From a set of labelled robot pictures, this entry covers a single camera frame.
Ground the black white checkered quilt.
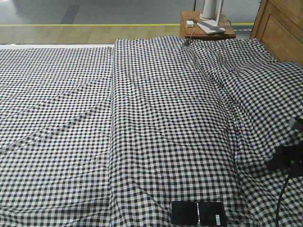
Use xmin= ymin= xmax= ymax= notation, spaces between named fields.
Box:
xmin=109 ymin=36 xmax=303 ymax=227

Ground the checkered bed sheet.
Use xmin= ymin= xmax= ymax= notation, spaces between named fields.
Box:
xmin=0 ymin=47 xmax=113 ymax=227

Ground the white desk lamp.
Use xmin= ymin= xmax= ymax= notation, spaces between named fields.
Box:
xmin=197 ymin=0 xmax=225 ymax=34

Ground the wooden nightstand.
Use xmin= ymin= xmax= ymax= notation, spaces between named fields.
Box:
xmin=179 ymin=11 xmax=236 ymax=41

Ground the white cylindrical speaker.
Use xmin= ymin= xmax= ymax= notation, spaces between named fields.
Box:
xmin=199 ymin=0 xmax=217 ymax=20

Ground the black foldable phone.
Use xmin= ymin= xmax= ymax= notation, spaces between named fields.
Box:
xmin=170 ymin=201 xmax=227 ymax=227

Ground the white power adapter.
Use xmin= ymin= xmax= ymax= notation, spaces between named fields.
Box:
xmin=186 ymin=20 xmax=194 ymax=27

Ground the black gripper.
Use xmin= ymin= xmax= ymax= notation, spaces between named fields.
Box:
xmin=266 ymin=115 xmax=303 ymax=177

